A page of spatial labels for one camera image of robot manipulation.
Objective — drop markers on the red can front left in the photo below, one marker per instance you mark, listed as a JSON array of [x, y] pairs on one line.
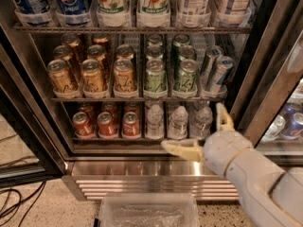
[[83, 124]]

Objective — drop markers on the white label bottle left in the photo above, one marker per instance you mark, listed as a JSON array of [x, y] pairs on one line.
[[192, 13]]

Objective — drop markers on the orange can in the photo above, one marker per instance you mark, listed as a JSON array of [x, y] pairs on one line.
[[98, 52], [91, 73], [64, 52], [62, 77], [125, 81], [73, 40], [102, 39], [125, 51]]

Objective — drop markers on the silver blue can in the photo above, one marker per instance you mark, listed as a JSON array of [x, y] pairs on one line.
[[211, 54], [219, 74]]

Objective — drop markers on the red can front right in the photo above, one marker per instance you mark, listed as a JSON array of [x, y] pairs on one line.
[[130, 124]]

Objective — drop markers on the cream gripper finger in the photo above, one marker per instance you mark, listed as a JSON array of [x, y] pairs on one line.
[[187, 149], [224, 121]]

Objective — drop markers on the silver blue can back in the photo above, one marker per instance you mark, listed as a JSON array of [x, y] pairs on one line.
[[211, 54]]

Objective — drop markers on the water bottle left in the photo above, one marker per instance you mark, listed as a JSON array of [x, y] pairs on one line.
[[155, 122]]

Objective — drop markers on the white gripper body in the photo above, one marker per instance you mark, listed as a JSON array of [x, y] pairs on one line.
[[224, 152]]

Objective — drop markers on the silver can behind glass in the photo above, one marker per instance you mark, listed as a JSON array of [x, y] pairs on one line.
[[275, 128]]

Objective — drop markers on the red can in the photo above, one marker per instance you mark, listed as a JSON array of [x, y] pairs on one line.
[[130, 124], [106, 124], [83, 124]]

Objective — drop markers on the green can back right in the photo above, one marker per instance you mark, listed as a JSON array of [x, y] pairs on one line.
[[177, 41]]

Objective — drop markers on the blue can behind glass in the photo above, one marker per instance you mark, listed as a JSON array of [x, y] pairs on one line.
[[293, 127]]

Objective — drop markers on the water bottle right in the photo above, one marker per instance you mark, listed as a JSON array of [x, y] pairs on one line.
[[202, 122]]

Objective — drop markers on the clear plastic bin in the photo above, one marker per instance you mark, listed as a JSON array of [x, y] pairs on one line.
[[149, 210]]

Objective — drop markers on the silver blue can front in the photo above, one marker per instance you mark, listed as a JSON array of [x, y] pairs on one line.
[[219, 74]]

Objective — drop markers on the green can back left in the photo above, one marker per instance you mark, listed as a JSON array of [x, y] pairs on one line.
[[155, 39]]

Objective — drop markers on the water bottle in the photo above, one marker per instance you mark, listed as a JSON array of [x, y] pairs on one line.
[[178, 123], [155, 122], [202, 122]]

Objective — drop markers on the green can front right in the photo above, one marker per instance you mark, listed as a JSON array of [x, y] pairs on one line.
[[186, 76]]

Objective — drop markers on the stainless steel fridge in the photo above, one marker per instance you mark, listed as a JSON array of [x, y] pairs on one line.
[[257, 88]]

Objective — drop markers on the white label bottle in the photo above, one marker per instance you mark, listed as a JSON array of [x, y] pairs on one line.
[[231, 12], [192, 13]]

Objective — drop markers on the red can front middle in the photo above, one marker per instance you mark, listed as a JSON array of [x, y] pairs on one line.
[[106, 124]]

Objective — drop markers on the green can front left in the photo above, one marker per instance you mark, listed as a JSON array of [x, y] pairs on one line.
[[155, 76]]

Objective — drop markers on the open fridge door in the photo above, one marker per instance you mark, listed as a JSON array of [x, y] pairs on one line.
[[31, 158]]

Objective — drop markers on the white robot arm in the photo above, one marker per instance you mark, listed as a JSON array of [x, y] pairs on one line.
[[270, 195]]

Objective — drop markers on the green can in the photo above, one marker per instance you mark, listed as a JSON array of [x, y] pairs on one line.
[[186, 76], [187, 52], [177, 41], [155, 76], [155, 39], [154, 52]]

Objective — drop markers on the water bottle middle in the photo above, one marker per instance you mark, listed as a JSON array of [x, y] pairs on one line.
[[178, 123]]

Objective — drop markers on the white label bottle right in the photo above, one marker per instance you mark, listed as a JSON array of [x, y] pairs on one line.
[[231, 12]]

